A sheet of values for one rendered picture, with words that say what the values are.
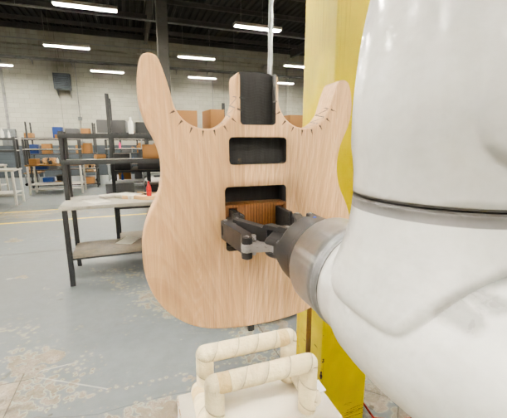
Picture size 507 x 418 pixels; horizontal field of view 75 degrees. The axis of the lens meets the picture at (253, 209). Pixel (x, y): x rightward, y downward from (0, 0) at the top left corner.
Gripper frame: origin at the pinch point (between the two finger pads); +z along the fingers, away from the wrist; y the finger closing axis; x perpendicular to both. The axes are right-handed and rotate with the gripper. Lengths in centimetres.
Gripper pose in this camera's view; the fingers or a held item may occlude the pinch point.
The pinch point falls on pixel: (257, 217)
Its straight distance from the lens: 51.3
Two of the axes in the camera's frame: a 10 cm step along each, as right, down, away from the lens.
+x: -0.1, -9.8, -1.9
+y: 9.5, -0.7, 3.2
